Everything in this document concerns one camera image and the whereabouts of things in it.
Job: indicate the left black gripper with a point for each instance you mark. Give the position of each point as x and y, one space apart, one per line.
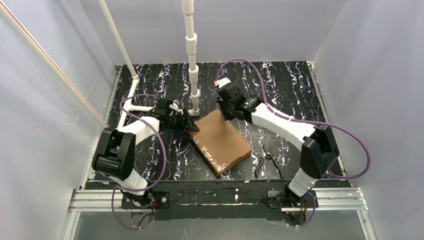
180 120

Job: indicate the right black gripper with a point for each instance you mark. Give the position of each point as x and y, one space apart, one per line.
227 108

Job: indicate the brown cardboard express box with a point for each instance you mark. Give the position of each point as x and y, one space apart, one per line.
220 143

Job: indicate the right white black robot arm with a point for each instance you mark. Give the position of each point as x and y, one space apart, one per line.
316 143

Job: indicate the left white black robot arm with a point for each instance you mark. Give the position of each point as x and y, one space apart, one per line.
114 156

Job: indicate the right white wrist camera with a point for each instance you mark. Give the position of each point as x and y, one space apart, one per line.
219 83

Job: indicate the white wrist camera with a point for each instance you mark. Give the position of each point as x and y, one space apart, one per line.
175 105
219 83

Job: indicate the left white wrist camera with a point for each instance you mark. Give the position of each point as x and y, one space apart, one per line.
175 105

